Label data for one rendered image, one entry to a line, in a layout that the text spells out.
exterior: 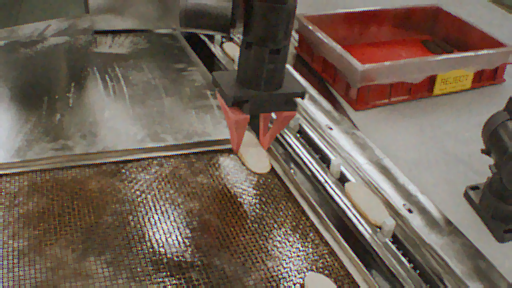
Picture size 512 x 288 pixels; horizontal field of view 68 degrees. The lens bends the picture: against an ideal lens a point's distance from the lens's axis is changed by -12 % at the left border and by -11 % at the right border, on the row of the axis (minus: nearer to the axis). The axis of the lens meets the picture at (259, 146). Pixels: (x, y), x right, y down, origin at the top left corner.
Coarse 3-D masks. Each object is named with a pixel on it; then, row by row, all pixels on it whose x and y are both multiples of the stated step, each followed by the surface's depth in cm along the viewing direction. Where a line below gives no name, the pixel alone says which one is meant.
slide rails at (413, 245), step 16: (288, 128) 77; (304, 128) 77; (304, 144) 73; (320, 144) 73; (352, 176) 66; (352, 208) 61; (368, 224) 58; (400, 224) 58; (384, 240) 56; (400, 240) 56; (416, 240) 56; (400, 256) 53; (416, 256) 53; (432, 256) 53; (432, 272) 51
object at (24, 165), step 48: (192, 144) 62; (0, 192) 48; (240, 192) 56; (288, 192) 58; (0, 240) 42; (48, 240) 43; (144, 240) 46; (192, 240) 48; (288, 240) 50; (336, 240) 51
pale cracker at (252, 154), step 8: (248, 136) 58; (248, 144) 57; (256, 144) 57; (240, 152) 55; (248, 152) 55; (256, 152) 55; (264, 152) 56; (248, 160) 54; (256, 160) 54; (264, 160) 54; (256, 168) 53; (264, 168) 53
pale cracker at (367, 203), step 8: (352, 184) 64; (360, 184) 64; (352, 192) 62; (360, 192) 62; (368, 192) 62; (352, 200) 61; (360, 200) 61; (368, 200) 61; (376, 200) 61; (360, 208) 60; (368, 208) 59; (376, 208) 59; (384, 208) 60; (368, 216) 59; (376, 216) 58; (384, 216) 58; (376, 224) 58
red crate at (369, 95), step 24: (312, 48) 99; (360, 48) 111; (384, 48) 111; (408, 48) 112; (336, 72) 91; (480, 72) 93; (504, 72) 97; (360, 96) 85; (384, 96) 87; (408, 96) 89
